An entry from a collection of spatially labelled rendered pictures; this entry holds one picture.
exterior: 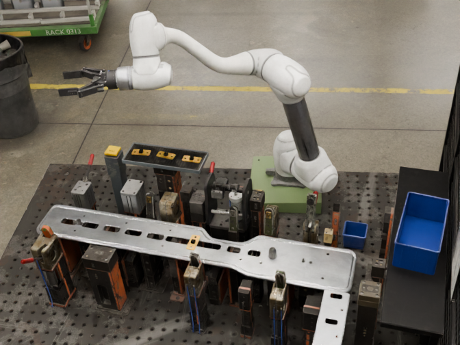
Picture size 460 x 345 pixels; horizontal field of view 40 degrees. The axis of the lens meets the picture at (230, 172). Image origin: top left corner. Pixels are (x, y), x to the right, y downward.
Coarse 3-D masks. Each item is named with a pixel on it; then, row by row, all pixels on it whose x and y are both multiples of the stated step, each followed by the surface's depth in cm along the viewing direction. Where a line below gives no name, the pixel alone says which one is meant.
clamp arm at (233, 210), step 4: (232, 208) 264; (236, 208) 264; (232, 212) 265; (236, 212) 265; (232, 216) 266; (236, 216) 266; (232, 220) 267; (236, 220) 267; (232, 224) 268; (236, 224) 268; (232, 228) 268; (236, 228) 269
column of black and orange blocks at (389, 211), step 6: (390, 210) 244; (384, 216) 244; (390, 216) 243; (384, 222) 246; (390, 222) 245; (384, 228) 248; (390, 228) 247; (384, 234) 251; (384, 240) 253; (384, 246) 255; (384, 252) 257; (384, 258) 259
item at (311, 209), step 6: (312, 198) 250; (312, 204) 249; (306, 210) 254; (312, 210) 254; (306, 216) 256; (312, 216) 256; (306, 222) 257; (312, 222) 256; (306, 228) 259; (312, 228) 258
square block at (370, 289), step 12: (360, 288) 233; (372, 288) 233; (360, 300) 232; (372, 300) 230; (360, 312) 237; (372, 312) 235; (360, 324) 242; (372, 324) 240; (360, 336) 246; (372, 336) 244
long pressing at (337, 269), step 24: (48, 216) 282; (72, 216) 281; (96, 216) 280; (120, 216) 279; (96, 240) 269; (120, 240) 268; (144, 240) 267; (216, 240) 264; (264, 240) 263; (288, 240) 261; (216, 264) 255; (240, 264) 253; (264, 264) 252; (288, 264) 252; (312, 264) 251; (336, 264) 250; (312, 288) 243; (336, 288) 241
